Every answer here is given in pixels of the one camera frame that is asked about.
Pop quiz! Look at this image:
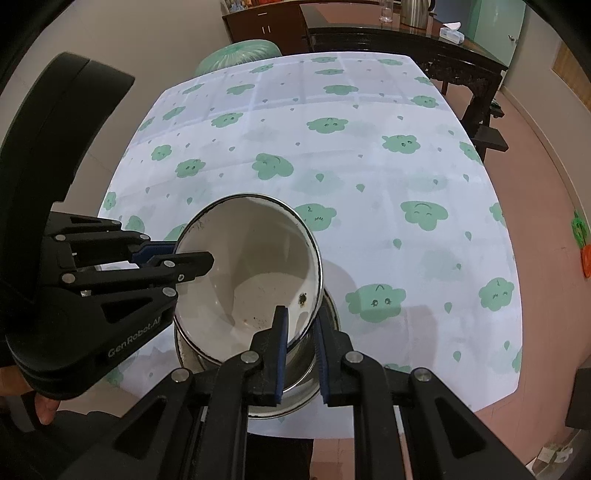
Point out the brown wooden cabinet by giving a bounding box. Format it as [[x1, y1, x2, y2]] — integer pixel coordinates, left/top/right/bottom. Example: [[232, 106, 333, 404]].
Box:
[[222, 0, 308, 56]]

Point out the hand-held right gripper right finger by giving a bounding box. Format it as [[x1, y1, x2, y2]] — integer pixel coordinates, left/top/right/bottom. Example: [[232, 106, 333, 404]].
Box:
[[314, 316, 536, 480]]

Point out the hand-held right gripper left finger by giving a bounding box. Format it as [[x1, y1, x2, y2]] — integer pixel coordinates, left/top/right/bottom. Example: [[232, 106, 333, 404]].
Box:
[[60, 305, 290, 480]]

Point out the large steel bowl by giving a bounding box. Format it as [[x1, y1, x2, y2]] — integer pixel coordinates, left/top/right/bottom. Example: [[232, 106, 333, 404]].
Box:
[[173, 288, 341, 420]]

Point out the white tissue box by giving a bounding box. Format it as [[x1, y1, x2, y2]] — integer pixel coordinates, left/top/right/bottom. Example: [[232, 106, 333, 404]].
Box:
[[438, 22, 465, 45]]

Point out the orange carrot wall decoration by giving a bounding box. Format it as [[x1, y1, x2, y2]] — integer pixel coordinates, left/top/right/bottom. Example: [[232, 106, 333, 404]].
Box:
[[571, 210, 591, 278]]

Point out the green plastic stool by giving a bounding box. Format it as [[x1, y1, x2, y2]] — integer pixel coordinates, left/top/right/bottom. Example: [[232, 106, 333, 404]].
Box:
[[194, 39, 282, 77]]

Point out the dark carved wooden table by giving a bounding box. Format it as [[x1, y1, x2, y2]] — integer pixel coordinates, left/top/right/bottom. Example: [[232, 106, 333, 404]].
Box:
[[300, 2, 509, 162]]

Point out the green cloud print tablecloth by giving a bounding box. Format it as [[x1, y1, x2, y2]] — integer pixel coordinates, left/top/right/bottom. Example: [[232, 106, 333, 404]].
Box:
[[98, 53, 525, 439]]

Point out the white enamel bowl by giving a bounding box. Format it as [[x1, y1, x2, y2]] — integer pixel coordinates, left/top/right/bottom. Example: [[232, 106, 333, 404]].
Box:
[[174, 194, 323, 365]]

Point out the person's left hand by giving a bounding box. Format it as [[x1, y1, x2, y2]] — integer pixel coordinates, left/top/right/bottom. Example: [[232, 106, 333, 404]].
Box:
[[0, 367, 59, 426]]

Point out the steel electric kettle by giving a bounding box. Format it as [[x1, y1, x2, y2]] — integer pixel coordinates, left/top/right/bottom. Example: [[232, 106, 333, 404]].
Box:
[[399, 0, 435, 27]]

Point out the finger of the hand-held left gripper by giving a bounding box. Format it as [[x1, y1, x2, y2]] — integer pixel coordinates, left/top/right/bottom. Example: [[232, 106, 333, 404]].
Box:
[[61, 250, 216, 297], [48, 211, 178, 269]]

